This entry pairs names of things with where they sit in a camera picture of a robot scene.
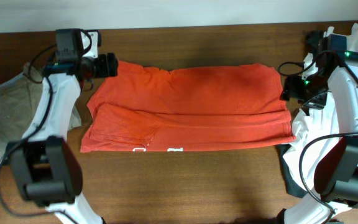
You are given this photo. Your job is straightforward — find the orange red t-shirt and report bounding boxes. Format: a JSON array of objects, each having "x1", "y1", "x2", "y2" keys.
[{"x1": 80, "y1": 61, "x2": 295, "y2": 152}]

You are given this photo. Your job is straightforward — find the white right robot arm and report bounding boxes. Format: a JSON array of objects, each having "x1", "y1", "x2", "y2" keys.
[{"x1": 275, "y1": 31, "x2": 358, "y2": 223}]

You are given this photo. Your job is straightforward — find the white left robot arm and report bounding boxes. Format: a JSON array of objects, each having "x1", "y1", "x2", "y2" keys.
[{"x1": 0, "y1": 29, "x2": 118, "y2": 223}]

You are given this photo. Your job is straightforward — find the crumpled white shirt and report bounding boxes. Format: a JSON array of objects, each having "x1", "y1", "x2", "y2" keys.
[{"x1": 283, "y1": 24, "x2": 358, "y2": 195}]

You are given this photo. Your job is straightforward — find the folded beige shirt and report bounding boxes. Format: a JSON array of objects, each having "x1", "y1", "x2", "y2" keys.
[{"x1": 0, "y1": 64, "x2": 81, "y2": 160}]

